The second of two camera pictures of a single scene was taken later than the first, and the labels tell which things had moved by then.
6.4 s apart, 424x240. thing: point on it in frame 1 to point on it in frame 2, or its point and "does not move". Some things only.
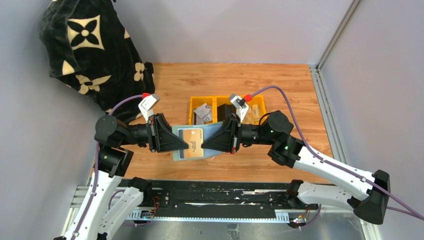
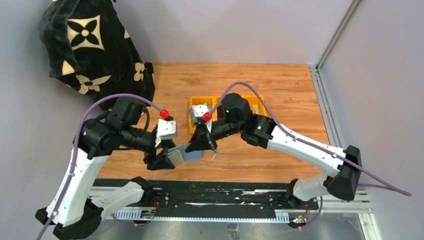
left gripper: (152, 133) to (154, 151)
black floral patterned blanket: (89, 49) does not move
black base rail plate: (227, 195) does not move
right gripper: (234, 133) to (206, 136)
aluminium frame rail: (328, 113) does not move
